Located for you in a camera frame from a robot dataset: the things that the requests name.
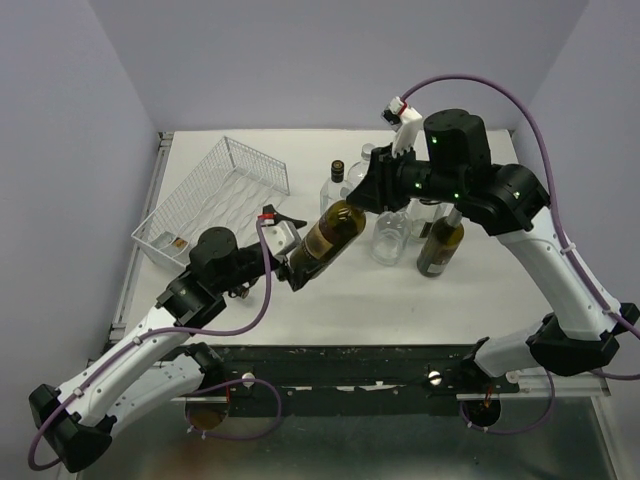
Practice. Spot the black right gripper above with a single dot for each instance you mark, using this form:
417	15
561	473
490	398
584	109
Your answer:
374	190

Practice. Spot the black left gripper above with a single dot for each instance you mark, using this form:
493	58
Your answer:
299	277

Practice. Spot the square clear bottle black cap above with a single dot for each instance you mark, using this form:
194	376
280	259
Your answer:
336	187

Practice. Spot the dark green wine bottle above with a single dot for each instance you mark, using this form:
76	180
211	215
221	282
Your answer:
335	230

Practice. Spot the square clear bottle front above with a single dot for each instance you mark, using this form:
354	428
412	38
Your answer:
171	245

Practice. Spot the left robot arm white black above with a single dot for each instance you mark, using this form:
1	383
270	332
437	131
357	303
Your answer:
80	418

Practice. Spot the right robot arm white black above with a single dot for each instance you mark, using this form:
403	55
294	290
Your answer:
446	158

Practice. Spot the round clear bottle silver cap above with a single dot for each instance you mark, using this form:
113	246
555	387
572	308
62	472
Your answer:
359	169

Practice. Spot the small clear bottle silver cap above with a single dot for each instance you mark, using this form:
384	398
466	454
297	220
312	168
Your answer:
390	237

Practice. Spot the tall clear wine bottle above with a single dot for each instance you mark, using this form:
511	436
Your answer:
422	215

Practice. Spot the olive wine bottle right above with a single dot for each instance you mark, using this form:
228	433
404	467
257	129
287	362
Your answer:
442	241

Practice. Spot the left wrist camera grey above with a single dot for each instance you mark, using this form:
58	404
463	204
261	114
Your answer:
281	238

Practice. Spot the white wire wine rack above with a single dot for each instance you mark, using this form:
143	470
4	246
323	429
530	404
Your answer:
228	188

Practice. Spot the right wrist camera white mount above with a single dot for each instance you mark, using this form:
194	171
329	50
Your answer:
405	121

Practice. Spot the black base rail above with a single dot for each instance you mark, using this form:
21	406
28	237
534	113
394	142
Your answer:
334	381

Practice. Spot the aluminium rail right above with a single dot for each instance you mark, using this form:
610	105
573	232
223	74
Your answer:
534	383

